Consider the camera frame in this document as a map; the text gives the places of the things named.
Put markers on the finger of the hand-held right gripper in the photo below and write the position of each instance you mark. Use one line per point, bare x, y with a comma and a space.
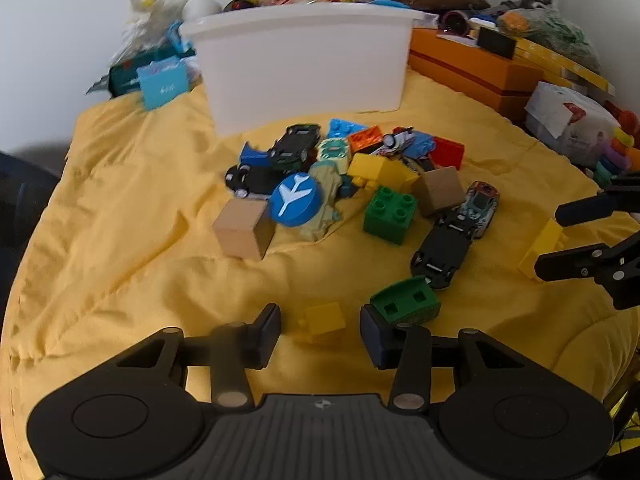
590, 208
570, 260

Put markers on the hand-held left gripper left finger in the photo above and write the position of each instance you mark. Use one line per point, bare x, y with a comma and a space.
267, 331

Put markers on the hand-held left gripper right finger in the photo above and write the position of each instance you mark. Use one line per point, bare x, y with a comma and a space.
375, 341

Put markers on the small yellow toy brick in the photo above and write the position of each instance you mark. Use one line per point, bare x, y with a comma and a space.
322, 322

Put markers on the black and white toy car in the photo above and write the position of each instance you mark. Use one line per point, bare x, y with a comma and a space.
250, 180

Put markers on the large yellow toy brick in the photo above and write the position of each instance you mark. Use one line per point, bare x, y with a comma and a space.
400, 176

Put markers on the white plastic bin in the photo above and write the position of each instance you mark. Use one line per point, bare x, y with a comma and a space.
300, 70

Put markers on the green toy block with windows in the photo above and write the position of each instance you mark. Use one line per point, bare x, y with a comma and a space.
405, 302

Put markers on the white carton with red mark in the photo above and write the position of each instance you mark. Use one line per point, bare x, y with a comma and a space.
570, 125

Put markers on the wooden cube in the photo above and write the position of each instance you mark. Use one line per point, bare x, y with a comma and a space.
245, 230
440, 190

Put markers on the grey patterned toy car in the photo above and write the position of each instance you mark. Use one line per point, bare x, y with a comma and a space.
480, 205

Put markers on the green toy brick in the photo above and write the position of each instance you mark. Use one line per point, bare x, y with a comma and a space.
387, 220

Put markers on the blue disc with white airplane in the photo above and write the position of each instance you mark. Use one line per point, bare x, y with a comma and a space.
295, 200

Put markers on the red toy brick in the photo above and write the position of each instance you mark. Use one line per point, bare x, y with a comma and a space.
450, 152

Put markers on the yellow flat box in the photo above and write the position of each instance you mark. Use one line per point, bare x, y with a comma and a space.
550, 60

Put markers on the green mesh bag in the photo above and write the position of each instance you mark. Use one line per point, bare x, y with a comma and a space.
555, 35

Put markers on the dark blue toy brick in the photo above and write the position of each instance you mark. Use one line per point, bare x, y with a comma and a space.
250, 154

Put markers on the yellow cloth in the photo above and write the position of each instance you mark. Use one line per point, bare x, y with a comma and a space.
125, 210

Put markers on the cream cube with green print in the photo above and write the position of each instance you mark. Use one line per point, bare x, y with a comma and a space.
332, 152

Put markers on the orange cardboard box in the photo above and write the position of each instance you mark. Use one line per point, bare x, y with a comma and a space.
460, 67

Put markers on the small black box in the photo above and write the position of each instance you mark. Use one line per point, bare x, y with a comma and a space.
495, 41

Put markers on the white patterned toy car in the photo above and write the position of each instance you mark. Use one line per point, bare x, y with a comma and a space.
395, 142

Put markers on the orange toy brick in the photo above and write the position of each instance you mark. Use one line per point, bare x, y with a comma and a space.
365, 141

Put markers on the dark round gadget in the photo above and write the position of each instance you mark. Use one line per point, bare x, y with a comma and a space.
455, 22

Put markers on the light blue small box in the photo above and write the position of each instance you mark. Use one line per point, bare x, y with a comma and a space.
162, 85

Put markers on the teal box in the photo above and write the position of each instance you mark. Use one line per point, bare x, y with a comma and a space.
125, 77

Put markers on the black red round toy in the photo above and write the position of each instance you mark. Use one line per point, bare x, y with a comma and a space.
237, 5

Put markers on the white ball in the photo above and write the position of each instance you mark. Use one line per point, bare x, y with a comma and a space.
200, 7

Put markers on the clear plastic bag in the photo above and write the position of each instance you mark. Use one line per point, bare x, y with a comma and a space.
150, 15

